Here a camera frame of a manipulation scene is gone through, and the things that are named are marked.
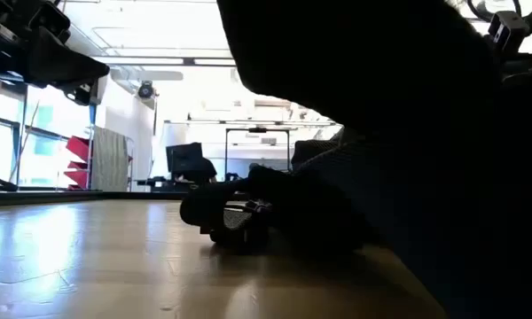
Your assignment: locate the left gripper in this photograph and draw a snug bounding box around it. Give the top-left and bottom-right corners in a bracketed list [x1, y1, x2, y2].
[0, 0, 111, 107]

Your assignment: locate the black backpack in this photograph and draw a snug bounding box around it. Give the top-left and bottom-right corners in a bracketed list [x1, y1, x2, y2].
[179, 0, 532, 319]

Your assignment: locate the red storage bin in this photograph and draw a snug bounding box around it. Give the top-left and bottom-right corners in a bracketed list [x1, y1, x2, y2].
[64, 170, 90, 191]
[66, 135, 92, 162]

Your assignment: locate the long ceiling light fixture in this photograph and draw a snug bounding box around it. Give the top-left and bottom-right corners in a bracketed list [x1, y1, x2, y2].
[92, 55, 237, 67]

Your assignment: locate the grey hanging cloth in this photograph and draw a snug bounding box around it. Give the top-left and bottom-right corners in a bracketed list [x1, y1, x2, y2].
[91, 126, 130, 192]

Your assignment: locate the black background desk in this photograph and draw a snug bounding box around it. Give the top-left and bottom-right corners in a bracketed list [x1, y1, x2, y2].
[135, 175, 249, 192]

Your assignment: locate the black monitor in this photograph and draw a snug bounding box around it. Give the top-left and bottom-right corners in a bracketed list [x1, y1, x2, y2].
[165, 142, 204, 177]

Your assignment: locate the person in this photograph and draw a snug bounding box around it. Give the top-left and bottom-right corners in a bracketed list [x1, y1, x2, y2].
[193, 157, 218, 183]

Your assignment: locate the black aluminium table frame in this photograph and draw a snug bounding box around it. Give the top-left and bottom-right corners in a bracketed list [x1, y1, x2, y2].
[0, 170, 190, 207]

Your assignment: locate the black stand frame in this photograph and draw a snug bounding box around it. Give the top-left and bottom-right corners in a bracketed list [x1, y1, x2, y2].
[223, 127, 291, 173]

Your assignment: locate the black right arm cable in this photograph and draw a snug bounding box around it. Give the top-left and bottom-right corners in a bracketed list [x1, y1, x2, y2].
[466, 0, 523, 23]

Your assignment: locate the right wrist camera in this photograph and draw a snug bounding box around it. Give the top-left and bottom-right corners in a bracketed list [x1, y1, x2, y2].
[487, 11, 531, 53]

